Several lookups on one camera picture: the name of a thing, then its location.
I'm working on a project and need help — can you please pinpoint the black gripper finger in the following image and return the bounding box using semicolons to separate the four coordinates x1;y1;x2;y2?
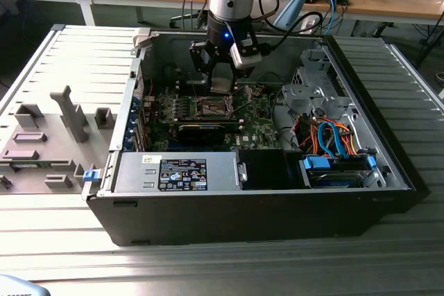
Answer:
189;40;219;92
231;66;257;94

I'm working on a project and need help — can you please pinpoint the silver-topped CPU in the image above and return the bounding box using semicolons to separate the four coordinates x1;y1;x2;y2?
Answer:
210;76;232;95

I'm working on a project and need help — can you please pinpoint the metal locking lever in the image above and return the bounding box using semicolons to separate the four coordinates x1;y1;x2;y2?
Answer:
189;71;200;105

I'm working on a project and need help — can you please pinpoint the CPU socket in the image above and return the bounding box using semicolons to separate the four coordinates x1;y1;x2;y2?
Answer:
196;96;235;119

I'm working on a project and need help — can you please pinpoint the green motherboard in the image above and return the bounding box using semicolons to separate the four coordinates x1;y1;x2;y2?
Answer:
144;82;282;153

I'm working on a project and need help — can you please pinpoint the metal drive cage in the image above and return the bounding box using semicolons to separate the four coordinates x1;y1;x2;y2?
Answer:
280;48;351;116

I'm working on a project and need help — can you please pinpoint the black graphics card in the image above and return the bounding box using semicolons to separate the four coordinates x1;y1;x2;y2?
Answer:
176;123;226;146

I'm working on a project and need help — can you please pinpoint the white power strip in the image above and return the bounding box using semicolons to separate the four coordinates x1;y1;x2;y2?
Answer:
300;18;316;35

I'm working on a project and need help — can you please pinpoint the grey power supply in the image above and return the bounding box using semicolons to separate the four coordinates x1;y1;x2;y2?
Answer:
112;152;249;193

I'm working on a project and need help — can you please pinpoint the hard disk in blue carrier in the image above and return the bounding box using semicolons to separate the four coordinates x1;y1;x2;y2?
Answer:
300;155;377;189

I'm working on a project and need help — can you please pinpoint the black PC case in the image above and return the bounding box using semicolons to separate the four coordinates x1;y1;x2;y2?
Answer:
81;28;431;247

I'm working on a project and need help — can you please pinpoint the grey parts rack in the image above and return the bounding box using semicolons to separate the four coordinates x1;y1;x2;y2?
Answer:
0;85;117;195

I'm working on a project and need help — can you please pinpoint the grey rounded device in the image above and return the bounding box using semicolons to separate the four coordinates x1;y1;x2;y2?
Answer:
0;274;48;296

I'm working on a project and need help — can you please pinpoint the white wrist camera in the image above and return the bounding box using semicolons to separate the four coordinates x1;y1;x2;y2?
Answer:
229;42;263;70

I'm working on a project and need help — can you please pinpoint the black camera cable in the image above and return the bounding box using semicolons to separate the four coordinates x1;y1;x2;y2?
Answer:
265;11;325;54

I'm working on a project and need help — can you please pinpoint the blue wire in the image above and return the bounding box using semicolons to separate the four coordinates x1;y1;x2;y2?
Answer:
317;121;344;158

